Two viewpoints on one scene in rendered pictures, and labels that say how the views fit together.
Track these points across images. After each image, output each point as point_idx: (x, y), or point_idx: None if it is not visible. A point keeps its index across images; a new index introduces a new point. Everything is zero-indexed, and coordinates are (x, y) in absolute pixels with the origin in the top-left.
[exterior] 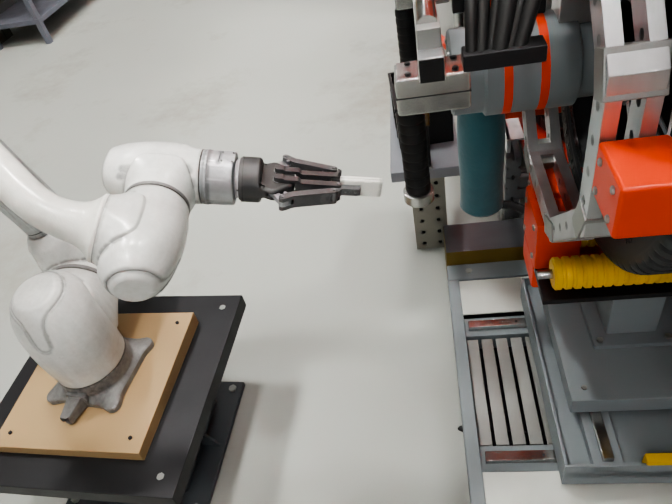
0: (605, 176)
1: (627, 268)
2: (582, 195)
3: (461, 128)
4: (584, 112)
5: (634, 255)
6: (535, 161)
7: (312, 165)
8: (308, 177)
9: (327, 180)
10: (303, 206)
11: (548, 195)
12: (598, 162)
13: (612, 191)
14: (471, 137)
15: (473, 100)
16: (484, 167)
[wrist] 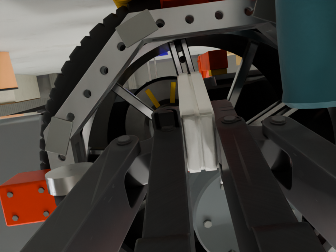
0: (33, 212)
1: (75, 53)
2: (65, 159)
3: (314, 64)
4: (275, 52)
5: (70, 79)
6: (246, 26)
7: (326, 236)
8: (241, 247)
9: (224, 175)
10: (34, 236)
11: (181, 35)
12: (45, 214)
13: (13, 219)
14: (293, 57)
15: (191, 201)
16: (277, 3)
